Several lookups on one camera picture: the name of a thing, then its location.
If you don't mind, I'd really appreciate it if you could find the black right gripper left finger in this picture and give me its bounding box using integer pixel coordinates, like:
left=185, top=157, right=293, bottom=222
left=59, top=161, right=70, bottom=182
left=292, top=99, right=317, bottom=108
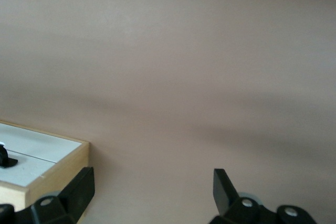
left=0, top=166, right=96, bottom=224

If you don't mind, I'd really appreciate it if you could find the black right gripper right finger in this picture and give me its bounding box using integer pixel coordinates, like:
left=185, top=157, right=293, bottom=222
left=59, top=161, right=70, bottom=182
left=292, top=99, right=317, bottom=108
left=208, top=168, right=316, bottom=224

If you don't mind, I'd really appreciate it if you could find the wooden drawer with white front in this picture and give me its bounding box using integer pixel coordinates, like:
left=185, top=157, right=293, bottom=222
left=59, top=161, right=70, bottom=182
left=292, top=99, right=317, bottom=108
left=0, top=122, right=89, bottom=188

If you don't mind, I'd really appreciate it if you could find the wooden drawer cabinet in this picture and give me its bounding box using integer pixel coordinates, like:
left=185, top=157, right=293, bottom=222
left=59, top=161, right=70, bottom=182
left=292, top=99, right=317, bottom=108
left=0, top=120, right=91, bottom=222

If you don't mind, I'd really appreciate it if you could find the brown table cover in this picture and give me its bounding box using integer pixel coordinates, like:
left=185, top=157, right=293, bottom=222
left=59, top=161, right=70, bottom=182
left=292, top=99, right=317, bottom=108
left=0, top=0, right=336, bottom=224

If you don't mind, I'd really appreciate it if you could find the black metal drawer handle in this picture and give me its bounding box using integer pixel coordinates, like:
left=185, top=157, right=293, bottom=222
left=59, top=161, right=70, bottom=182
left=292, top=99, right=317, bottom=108
left=0, top=144, right=19, bottom=169

